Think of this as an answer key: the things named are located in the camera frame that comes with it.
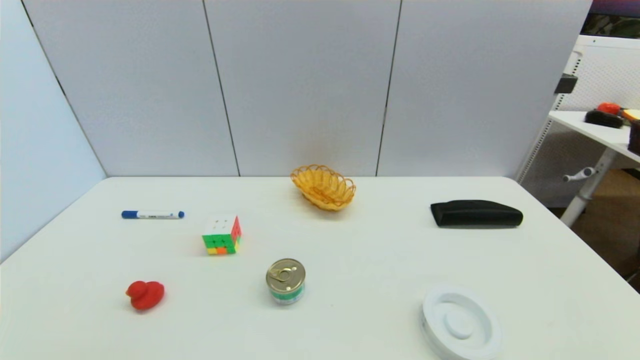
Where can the blue capped white marker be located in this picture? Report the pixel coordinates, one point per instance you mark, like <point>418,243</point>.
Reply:
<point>150,215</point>

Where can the white round dish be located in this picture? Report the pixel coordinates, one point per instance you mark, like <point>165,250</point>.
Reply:
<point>460,325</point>

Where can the yellow wicker basket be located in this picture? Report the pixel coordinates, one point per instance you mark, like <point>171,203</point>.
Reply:
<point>322,190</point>

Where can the black partition clamp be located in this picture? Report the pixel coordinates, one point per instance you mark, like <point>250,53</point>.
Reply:
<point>566,84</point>

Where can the red round object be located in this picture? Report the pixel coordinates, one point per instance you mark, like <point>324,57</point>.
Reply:
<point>609,107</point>

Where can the orange yellow object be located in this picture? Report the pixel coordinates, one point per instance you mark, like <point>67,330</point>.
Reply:
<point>632,115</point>

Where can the black glasses case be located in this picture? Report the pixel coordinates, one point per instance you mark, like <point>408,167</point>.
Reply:
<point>475,214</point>

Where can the white desk leg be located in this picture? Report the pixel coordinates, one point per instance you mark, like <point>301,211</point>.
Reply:
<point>590,187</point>

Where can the dark brown box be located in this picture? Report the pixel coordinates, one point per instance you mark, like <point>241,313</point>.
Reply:
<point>635,137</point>

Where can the multicoloured rubiks cube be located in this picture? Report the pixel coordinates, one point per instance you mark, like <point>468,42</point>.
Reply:
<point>222,235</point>

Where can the red rubber duck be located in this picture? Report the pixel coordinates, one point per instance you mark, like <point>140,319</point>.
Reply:
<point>147,296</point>

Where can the white perforated panel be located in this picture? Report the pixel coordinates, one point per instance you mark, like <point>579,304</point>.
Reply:
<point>610,75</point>

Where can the white side desk top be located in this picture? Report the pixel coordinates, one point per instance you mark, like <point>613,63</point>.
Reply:
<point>595,131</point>

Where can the black oblong object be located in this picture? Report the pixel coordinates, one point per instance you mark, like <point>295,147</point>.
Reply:
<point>602,119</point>

